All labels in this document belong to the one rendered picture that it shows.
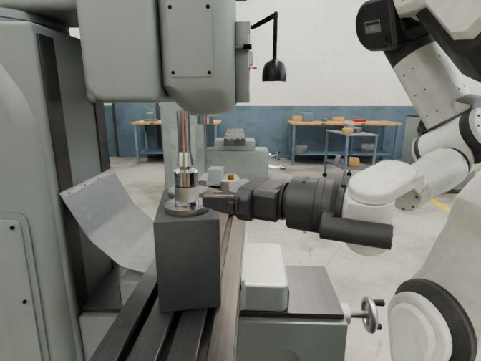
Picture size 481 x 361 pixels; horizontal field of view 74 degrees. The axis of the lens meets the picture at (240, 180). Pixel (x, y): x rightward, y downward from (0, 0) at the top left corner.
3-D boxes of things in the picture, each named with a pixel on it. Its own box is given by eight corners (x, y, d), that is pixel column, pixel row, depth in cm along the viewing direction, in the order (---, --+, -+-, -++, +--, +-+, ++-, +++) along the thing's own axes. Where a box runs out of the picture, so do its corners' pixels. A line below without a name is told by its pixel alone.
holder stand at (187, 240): (214, 255, 84) (212, 181, 79) (221, 307, 63) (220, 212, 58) (167, 258, 82) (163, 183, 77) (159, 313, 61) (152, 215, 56)
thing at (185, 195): (188, 197, 66) (187, 171, 65) (203, 201, 63) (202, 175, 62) (169, 202, 63) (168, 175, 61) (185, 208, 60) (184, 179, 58)
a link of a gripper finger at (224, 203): (204, 191, 54) (237, 195, 51) (204, 209, 55) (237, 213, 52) (199, 193, 52) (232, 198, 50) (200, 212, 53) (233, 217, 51)
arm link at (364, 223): (321, 167, 53) (396, 174, 48) (320, 219, 58) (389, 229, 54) (305, 206, 44) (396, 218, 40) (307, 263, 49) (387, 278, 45)
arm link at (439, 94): (455, 160, 68) (405, 71, 71) (524, 135, 56) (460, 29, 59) (421, 177, 63) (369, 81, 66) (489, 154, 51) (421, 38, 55)
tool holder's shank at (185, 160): (186, 167, 63) (184, 110, 61) (197, 170, 61) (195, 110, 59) (173, 170, 61) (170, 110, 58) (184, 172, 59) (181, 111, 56)
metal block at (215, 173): (224, 180, 125) (223, 166, 124) (221, 185, 119) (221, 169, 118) (210, 180, 126) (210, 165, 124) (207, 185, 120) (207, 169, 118)
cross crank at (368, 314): (373, 318, 114) (377, 289, 111) (387, 342, 102) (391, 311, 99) (328, 316, 114) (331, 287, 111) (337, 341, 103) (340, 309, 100)
